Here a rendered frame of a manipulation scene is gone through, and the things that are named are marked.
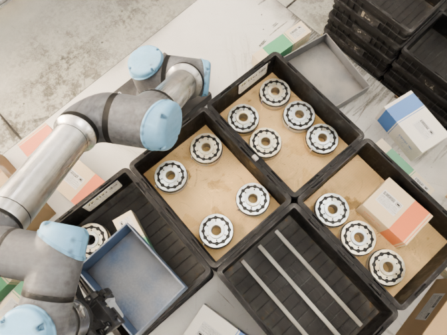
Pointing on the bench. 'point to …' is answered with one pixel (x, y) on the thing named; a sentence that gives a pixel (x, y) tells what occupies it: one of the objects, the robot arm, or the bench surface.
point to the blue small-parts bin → (133, 278)
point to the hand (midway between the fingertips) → (106, 302)
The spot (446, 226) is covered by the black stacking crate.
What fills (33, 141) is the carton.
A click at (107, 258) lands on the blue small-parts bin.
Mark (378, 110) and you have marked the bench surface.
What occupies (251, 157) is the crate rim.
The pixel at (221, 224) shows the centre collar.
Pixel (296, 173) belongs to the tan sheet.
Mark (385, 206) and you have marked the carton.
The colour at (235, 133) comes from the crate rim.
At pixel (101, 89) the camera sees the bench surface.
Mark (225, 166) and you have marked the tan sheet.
